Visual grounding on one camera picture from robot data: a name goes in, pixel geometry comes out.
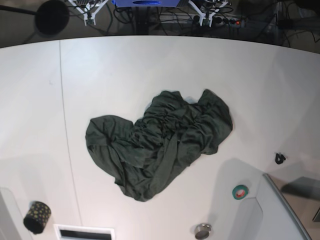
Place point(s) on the dark green t-shirt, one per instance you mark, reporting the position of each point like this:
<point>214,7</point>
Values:
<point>145,156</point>

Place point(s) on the white power strip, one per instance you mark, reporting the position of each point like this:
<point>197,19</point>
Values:
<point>217,20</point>

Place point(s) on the green tape roll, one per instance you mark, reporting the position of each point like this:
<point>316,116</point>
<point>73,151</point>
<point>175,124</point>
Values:
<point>240,191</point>

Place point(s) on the round metal tin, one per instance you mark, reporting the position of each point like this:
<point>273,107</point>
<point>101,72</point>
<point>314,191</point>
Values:
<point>202,231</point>

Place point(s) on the blue box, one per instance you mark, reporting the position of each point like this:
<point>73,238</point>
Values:
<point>145,3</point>

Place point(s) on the small black clip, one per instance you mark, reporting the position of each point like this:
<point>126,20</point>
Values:
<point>279,158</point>

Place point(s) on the black round stand base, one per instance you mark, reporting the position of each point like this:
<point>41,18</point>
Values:
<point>52,17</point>

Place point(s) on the white slotted tray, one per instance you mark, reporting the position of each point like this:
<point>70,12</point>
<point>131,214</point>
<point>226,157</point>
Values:
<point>72,232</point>

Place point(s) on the black gold dotted cup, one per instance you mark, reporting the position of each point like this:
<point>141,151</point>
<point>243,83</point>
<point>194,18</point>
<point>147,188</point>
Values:
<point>37,217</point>

